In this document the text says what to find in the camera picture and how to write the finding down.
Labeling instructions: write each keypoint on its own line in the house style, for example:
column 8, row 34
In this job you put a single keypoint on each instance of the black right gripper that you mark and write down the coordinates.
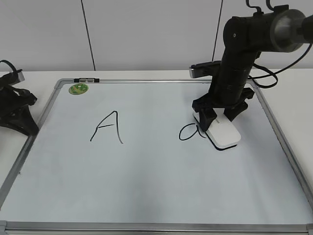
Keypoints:
column 232, row 99

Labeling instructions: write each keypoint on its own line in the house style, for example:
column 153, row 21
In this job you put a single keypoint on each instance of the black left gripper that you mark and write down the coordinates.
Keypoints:
column 14, row 109

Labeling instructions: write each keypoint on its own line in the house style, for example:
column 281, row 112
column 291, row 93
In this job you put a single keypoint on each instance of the white whiteboard eraser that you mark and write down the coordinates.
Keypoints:
column 221, row 133

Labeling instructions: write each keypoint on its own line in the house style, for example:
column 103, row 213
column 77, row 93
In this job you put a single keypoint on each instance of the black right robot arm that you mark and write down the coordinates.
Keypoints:
column 245, row 38

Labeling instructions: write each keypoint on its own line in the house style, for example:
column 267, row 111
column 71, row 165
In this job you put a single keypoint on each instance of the green round magnet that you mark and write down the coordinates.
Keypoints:
column 78, row 89

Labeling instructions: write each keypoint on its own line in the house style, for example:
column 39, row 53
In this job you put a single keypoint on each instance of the black grey hanging clip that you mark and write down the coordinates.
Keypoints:
column 86, row 80

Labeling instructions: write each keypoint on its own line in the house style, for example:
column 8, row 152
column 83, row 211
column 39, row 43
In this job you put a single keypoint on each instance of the white framed whiteboard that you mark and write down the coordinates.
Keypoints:
column 126, row 157

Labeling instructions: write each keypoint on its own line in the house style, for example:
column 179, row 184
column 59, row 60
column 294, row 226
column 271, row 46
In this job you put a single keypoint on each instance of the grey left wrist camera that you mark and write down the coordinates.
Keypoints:
column 16, row 77

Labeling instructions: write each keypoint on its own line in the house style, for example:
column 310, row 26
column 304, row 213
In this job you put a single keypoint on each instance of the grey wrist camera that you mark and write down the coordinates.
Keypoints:
column 204, row 69
column 16, row 77

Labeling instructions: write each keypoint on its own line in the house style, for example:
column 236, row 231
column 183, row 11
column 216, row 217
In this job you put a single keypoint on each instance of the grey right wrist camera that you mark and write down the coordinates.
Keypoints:
column 204, row 69

